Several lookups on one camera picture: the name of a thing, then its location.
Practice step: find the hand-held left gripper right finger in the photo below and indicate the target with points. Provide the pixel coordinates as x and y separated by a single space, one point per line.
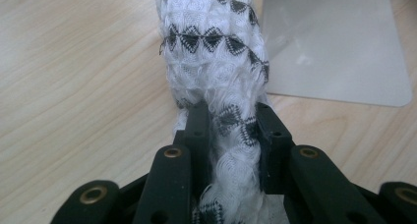
273 152

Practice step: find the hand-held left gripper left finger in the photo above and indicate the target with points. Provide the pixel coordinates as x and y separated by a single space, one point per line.
198 152

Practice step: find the white towel with black pattern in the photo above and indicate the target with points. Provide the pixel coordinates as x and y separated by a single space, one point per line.
213 53

